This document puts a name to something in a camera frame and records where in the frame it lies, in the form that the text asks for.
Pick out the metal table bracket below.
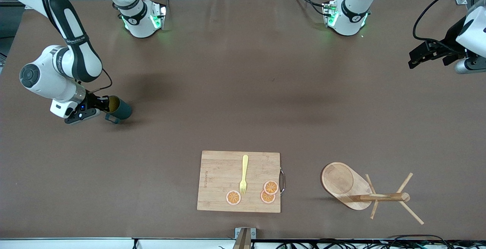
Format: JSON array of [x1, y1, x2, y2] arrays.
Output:
[[235, 227, 257, 249]]

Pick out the yellow plastic fork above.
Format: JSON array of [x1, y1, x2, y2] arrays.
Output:
[[239, 155, 249, 195]]

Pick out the wooden mug rack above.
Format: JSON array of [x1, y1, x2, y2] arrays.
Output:
[[321, 162, 424, 225]]

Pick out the teal cup yellow inside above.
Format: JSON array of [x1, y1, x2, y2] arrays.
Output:
[[104, 96, 133, 125]]

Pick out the black cable bundle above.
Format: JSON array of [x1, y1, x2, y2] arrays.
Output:
[[218, 235, 486, 249]]

